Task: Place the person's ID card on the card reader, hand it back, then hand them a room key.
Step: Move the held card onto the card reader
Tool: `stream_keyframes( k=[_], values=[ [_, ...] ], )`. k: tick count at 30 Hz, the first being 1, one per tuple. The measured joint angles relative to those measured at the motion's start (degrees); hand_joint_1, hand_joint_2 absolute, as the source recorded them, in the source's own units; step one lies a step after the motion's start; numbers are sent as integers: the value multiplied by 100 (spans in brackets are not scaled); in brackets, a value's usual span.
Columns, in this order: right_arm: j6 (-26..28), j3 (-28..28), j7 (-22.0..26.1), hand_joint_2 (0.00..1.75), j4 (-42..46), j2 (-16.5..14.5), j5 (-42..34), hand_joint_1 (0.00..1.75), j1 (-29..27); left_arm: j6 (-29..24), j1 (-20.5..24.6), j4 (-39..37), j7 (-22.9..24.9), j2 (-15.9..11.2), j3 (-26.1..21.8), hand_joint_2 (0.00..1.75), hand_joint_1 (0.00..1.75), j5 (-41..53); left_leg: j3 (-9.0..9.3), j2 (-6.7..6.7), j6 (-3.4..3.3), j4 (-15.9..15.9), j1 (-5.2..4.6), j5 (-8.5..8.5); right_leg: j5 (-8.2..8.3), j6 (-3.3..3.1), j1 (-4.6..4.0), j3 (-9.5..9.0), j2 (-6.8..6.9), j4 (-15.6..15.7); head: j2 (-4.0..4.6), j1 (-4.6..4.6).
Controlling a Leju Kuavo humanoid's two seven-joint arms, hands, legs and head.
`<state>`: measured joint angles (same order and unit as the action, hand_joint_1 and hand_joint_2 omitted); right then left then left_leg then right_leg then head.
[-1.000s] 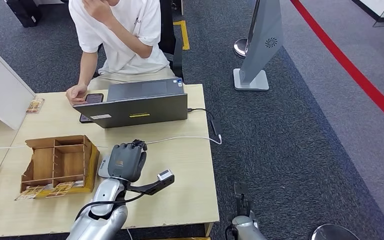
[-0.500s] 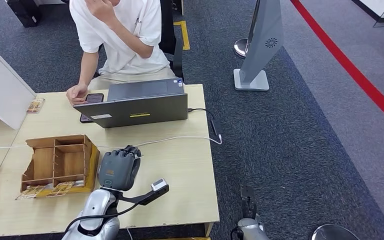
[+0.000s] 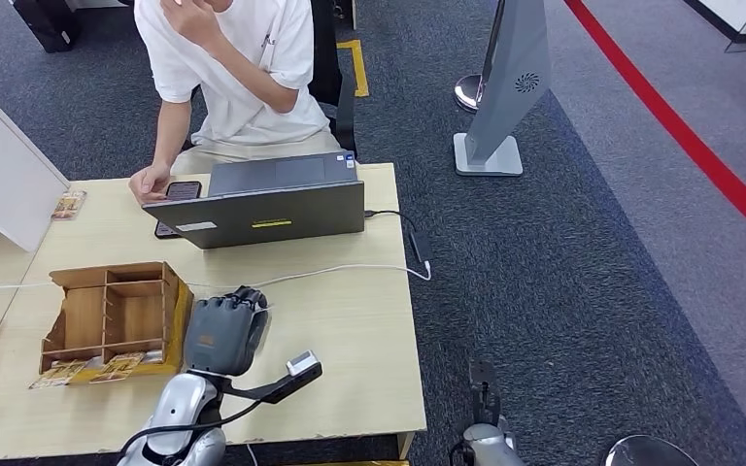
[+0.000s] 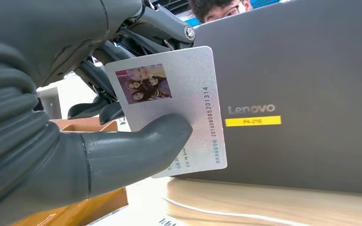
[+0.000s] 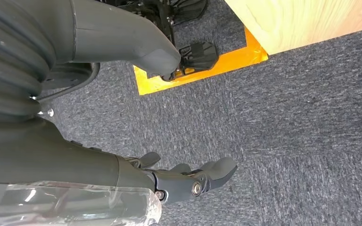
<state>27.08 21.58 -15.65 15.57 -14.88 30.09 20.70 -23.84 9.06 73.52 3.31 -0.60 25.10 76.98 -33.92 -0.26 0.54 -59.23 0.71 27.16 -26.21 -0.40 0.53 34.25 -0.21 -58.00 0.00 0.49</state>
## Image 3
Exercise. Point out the person's left hand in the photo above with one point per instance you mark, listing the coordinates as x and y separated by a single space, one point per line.
189 20

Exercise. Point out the person's right hand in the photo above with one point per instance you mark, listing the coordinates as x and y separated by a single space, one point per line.
149 185

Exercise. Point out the dark right robot hand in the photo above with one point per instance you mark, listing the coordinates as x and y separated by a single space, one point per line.
484 392

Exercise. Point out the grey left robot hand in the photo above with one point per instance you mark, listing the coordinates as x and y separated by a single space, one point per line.
225 334

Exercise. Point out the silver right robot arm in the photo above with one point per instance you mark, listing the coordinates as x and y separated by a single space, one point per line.
489 447

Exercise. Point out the person's right forearm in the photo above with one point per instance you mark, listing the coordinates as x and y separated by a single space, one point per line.
170 135

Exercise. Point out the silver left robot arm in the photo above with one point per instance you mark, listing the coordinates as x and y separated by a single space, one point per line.
180 405

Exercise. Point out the person's left forearm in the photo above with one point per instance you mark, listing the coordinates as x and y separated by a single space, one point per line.
251 71

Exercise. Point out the patterned room key card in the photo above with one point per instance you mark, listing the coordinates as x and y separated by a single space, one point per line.
57 375
69 206
119 368

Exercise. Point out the person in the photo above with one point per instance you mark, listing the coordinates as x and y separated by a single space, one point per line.
244 96

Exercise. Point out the wooden card holder box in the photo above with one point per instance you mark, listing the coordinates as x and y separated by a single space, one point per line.
122 315

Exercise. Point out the black smartphone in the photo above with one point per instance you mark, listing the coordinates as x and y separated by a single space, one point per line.
184 190

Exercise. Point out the grey laptop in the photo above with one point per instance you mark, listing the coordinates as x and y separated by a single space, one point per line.
270 215

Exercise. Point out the black case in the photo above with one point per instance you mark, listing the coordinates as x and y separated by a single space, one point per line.
45 24

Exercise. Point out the chrome stanchion base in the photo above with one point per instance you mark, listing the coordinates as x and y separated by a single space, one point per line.
467 94
646 453

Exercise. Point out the yellow floor tape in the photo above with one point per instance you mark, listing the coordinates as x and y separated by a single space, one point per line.
359 71

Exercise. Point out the grey sign stand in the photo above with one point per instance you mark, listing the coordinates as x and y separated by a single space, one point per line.
509 83

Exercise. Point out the red floor tape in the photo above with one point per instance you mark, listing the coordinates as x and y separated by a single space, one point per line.
672 122

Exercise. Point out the pale wrist camera on bracket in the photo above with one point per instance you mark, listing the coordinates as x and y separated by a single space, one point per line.
301 363

